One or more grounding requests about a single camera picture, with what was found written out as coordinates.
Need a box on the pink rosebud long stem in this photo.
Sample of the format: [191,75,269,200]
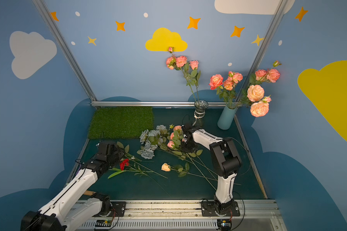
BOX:
[189,60,201,101]

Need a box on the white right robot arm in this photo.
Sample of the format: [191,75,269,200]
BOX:
[181,124,242,216]

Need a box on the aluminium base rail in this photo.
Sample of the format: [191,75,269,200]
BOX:
[74,199,287,231]

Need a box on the red carnation flower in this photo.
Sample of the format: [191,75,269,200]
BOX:
[108,158,170,196]

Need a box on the green artificial grass mat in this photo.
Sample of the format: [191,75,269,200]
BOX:
[88,107,154,140]

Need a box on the pile of pink roses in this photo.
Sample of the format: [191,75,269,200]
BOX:
[161,126,218,189]

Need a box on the peach rose stem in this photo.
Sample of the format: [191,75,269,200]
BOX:
[161,162,242,186]

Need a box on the pink rose trio spray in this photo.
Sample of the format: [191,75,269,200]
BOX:
[165,47,197,101]

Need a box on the single pink rose stem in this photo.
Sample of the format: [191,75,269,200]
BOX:
[209,74,228,103]

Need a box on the clear glass vase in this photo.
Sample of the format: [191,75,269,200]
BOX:
[192,100,209,127]

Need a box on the pale pink rose spray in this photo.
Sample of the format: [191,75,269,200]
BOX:
[237,85,271,117]

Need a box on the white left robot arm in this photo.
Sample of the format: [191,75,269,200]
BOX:
[20,141,126,231]

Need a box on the grey blue artificial flower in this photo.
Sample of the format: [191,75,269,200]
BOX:
[137,125,169,159]

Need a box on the salmon pink rose cluster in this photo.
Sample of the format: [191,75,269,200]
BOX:
[223,71,243,109]

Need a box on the light blue cylinder vase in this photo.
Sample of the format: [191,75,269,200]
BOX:
[217,105,238,130]

